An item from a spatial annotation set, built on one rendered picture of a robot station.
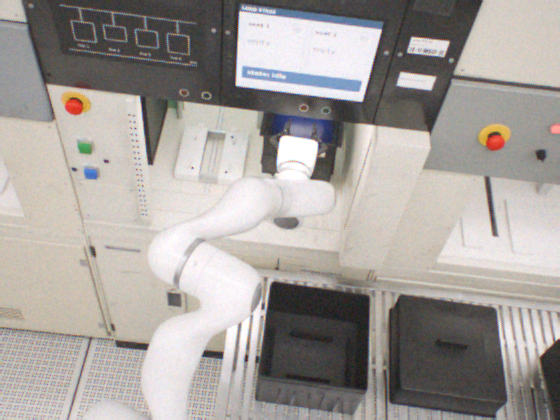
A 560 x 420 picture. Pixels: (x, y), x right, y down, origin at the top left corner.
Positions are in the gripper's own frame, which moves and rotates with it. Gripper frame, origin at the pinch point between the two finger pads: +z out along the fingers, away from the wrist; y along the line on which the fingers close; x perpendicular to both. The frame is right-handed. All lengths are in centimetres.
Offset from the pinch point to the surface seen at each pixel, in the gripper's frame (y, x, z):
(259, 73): -10.9, 31.8, -17.2
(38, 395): -81, -120, -43
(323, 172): 8.8, -20.4, 3.5
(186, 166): -33.3, -29.4, 4.8
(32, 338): -92, -119, -21
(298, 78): -2.5, 31.8, -16.8
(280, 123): -6.3, -13.3, 13.8
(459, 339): 52, -33, -37
